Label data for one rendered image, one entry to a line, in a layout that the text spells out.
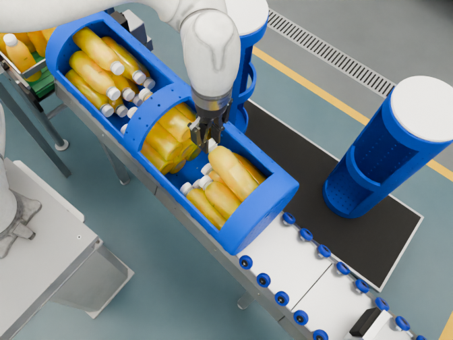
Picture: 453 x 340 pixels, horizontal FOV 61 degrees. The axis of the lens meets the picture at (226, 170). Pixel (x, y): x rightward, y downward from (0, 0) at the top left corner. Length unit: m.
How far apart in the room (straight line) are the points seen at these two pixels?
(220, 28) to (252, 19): 0.93
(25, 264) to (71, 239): 0.13
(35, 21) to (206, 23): 0.27
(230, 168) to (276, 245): 0.36
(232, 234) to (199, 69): 0.47
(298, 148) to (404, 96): 0.94
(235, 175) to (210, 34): 0.46
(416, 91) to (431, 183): 1.22
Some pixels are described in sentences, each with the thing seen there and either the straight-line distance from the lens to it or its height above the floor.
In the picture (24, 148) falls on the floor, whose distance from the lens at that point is 2.67.
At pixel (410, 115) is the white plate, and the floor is 1.04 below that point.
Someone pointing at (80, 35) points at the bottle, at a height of 1.19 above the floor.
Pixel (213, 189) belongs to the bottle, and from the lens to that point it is 1.09.
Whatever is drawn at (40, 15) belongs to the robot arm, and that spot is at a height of 1.73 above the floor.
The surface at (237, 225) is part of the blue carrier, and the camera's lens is 1.01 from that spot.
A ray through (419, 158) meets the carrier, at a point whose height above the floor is 0.91.
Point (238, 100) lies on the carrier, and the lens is 1.91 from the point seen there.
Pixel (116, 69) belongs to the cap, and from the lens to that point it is 1.30.
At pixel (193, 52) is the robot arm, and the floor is 1.62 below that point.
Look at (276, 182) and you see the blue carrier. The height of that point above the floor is 1.22.
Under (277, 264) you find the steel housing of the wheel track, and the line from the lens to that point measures 1.27.
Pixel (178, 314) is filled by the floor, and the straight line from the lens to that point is 2.17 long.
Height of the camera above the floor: 2.16
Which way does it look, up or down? 65 degrees down
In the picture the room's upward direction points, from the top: 7 degrees clockwise
